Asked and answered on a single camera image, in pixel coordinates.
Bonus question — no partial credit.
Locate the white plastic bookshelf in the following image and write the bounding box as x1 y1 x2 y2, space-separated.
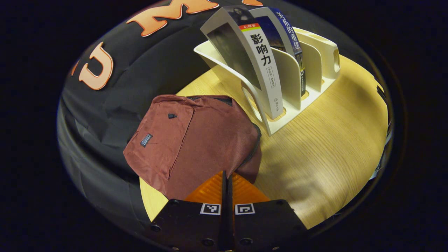
194 27 341 136

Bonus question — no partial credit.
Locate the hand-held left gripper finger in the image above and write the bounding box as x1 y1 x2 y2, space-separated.
227 170 309 252
150 170 228 252

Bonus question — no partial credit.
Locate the blue night city book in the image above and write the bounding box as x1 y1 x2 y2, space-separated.
249 6 307 97

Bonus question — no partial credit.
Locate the maroon schoolbag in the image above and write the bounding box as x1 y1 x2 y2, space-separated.
123 94 262 201

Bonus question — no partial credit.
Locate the white portrait cover book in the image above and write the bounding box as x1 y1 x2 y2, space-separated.
200 5 284 119

